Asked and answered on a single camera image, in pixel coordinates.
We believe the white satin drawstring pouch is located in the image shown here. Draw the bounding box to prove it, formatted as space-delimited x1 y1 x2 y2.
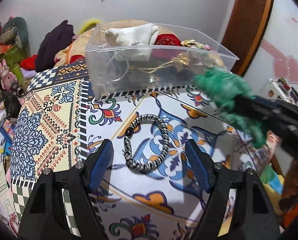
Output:
101 23 159 61

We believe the red drawstring pouch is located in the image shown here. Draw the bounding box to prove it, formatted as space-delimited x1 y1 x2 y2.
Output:
153 34 182 59

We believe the white sticker covered suitcase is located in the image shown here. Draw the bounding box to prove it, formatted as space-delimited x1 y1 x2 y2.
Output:
258 78 297 105

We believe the patterned colourful bed cover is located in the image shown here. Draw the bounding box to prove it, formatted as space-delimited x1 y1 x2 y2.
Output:
9 60 282 240

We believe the white wardrobe with hearts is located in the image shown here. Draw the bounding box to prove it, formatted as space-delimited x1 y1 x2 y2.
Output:
244 0 298 92

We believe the orange garment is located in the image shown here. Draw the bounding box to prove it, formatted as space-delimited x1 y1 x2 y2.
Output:
281 202 298 229

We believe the black plastic bag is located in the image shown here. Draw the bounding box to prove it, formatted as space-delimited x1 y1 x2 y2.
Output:
2 91 21 119

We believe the clear plastic storage bin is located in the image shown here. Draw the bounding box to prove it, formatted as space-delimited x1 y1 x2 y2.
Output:
85 23 239 98

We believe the red plush item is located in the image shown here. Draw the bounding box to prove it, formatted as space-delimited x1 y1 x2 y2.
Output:
20 54 38 71

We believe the pink rabbit toy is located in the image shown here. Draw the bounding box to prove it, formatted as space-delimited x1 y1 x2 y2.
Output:
0 59 18 91

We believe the beige yellow quilt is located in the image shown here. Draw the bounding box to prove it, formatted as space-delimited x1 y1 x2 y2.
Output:
53 19 175 68

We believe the dark purple clothing pile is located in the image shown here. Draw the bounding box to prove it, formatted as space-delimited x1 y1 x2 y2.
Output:
34 20 74 73

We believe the brown wooden door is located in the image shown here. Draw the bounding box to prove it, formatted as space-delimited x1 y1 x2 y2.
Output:
222 0 274 76

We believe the green cardboard box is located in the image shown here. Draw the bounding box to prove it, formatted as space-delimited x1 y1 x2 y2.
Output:
0 45 28 82

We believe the yellow round cushion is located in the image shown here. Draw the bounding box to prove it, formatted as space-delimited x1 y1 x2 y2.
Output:
78 18 101 35

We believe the grey green plush toy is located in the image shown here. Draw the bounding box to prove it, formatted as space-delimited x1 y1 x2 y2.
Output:
0 17 28 49

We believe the black white braided bracelet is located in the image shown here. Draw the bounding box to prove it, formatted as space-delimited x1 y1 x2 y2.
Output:
123 113 171 173

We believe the gold tassel cord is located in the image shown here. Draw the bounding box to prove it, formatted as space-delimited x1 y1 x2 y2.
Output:
128 56 191 74

